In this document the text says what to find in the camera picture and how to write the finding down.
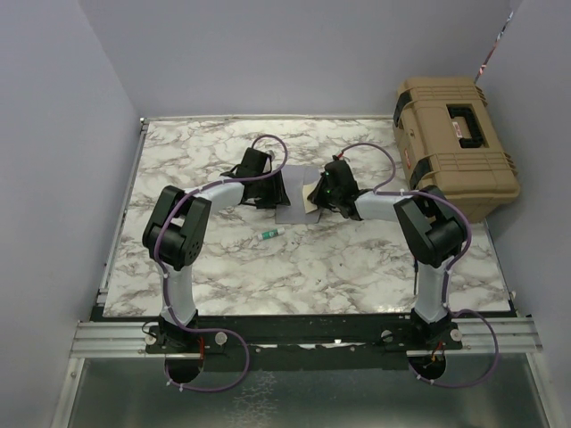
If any grey envelope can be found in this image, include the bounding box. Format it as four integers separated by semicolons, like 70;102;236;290
275;165;322;225

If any tan paper letter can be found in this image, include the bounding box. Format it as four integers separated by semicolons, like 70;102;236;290
302;182;319;214

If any green white glue stick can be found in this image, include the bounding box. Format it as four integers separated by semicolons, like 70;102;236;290
257;227;286;242

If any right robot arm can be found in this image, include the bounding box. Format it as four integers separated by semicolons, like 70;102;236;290
305;157;472;349

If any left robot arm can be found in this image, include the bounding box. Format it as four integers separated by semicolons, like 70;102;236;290
142;145;289;352

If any tan plastic tool case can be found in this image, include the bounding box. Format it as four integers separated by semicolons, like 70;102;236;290
393;77;520;223

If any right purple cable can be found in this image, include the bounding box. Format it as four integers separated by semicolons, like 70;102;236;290
338;143;500;389

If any purple cable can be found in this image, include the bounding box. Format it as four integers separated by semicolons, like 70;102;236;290
151;134;291;393
338;143;500;389

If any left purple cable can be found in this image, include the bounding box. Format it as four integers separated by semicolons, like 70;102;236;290
151;134;291;393

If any red handled screwdriver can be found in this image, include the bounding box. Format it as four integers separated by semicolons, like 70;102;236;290
413;259;419;296

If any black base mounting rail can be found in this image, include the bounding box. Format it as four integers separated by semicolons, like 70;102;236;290
145;313;461;372

